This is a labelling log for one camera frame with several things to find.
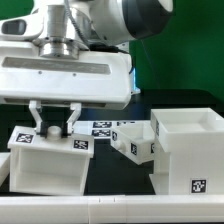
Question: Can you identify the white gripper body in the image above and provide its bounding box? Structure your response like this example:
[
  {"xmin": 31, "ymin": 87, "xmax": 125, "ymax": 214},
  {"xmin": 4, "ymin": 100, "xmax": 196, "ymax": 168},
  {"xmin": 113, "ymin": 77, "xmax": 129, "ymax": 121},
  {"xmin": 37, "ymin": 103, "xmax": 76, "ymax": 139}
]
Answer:
[{"xmin": 0, "ymin": 41, "xmax": 132, "ymax": 110}]

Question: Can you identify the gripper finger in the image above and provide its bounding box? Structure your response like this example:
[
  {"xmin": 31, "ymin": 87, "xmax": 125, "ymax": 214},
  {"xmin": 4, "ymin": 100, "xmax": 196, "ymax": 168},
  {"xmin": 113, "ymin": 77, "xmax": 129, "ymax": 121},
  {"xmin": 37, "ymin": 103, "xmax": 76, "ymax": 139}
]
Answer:
[
  {"xmin": 66, "ymin": 103, "xmax": 82, "ymax": 135},
  {"xmin": 29, "ymin": 100, "xmax": 47, "ymax": 136}
]

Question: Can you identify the white upside-down drawer with knob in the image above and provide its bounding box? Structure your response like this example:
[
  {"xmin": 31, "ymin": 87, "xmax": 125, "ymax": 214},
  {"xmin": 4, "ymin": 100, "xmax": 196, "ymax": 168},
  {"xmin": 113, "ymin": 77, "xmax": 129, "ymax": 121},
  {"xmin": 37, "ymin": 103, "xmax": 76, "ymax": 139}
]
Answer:
[{"xmin": 8, "ymin": 126, "xmax": 94, "ymax": 196}]

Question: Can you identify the white drawer cabinet box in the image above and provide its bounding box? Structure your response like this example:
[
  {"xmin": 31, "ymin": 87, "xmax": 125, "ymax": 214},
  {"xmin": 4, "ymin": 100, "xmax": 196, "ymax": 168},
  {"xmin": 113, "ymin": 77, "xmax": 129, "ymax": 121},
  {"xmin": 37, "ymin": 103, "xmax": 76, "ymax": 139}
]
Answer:
[{"xmin": 150, "ymin": 108, "xmax": 224, "ymax": 195}]

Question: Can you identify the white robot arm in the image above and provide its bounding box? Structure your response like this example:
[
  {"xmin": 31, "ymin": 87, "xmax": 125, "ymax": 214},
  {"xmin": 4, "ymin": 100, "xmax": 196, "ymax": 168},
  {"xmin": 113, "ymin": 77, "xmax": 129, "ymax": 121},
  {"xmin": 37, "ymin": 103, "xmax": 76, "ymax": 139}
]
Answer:
[{"xmin": 0, "ymin": 0, "xmax": 174, "ymax": 136}]

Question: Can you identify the white open drawer with knob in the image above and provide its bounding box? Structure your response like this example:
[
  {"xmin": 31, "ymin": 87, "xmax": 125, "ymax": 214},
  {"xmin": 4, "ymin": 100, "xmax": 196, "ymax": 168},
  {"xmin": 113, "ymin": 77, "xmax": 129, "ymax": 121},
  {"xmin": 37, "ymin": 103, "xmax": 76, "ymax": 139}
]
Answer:
[{"xmin": 110, "ymin": 120, "xmax": 155, "ymax": 165}]

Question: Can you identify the white marker base plate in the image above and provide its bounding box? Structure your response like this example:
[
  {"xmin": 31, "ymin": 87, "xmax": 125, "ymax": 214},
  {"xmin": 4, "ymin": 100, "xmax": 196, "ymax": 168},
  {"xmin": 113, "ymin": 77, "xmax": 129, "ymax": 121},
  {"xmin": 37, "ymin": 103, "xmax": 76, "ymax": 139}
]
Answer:
[{"xmin": 73, "ymin": 120, "xmax": 142, "ymax": 139}]

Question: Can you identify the white left fence rail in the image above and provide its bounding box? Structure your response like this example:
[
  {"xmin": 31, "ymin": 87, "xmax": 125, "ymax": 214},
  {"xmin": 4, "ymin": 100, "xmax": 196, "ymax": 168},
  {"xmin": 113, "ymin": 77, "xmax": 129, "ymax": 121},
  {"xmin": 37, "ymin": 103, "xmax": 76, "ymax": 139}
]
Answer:
[{"xmin": 0, "ymin": 152, "xmax": 10, "ymax": 186}]

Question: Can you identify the white fence rail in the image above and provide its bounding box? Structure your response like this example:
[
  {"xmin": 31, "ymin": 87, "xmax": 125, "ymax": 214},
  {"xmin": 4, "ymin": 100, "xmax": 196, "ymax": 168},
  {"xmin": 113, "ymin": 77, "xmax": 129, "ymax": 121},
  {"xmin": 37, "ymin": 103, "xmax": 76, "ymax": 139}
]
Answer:
[
  {"xmin": 0, "ymin": 195, "xmax": 224, "ymax": 224},
  {"xmin": 0, "ymin": 152, "xmax": 10, "ymax": 186}
]

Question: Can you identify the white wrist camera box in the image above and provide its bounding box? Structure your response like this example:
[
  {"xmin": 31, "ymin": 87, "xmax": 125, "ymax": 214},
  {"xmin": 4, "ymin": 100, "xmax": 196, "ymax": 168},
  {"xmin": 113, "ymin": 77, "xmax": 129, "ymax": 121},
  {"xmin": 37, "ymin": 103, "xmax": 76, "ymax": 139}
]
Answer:
[{"xmin": 0, "ymin": 16, "xmax": 43, "ymax": 41}]

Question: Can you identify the white front fence rail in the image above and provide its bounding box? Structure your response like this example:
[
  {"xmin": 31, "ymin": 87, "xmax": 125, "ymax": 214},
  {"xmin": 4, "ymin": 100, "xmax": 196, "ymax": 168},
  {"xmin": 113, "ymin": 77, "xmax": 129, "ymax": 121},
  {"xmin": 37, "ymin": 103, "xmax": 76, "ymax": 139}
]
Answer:
[{"xmin": 0, "ymin": 195, "xmax": 224, "ymax": 224}]

